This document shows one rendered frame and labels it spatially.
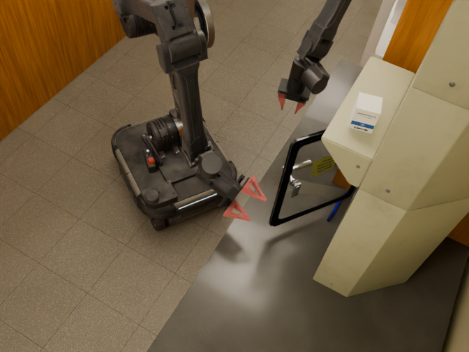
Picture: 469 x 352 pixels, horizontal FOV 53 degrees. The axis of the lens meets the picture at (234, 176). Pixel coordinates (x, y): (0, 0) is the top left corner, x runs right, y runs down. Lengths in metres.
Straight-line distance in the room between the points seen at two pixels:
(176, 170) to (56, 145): 0.85
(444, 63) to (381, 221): 0.44
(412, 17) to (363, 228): 0.50
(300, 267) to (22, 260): 1.57
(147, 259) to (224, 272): 1.12
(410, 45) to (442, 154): 0.40
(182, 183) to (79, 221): 0.60
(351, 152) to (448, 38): 0.32
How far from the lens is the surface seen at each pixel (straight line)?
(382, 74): 1.20
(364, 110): 1.00
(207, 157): 1.29
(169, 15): 1.10
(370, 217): 1.13
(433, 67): 0.84
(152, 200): 2.30
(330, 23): 1.44
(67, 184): 2.82
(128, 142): 2.64
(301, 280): 1.46
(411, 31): 1.25
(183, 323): 1.37
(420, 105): 0.88
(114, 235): 2.59
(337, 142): 1.01
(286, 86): 1.54
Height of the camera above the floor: 2.24
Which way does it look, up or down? 53 degrees down
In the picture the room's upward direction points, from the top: 8 degrees clockwise
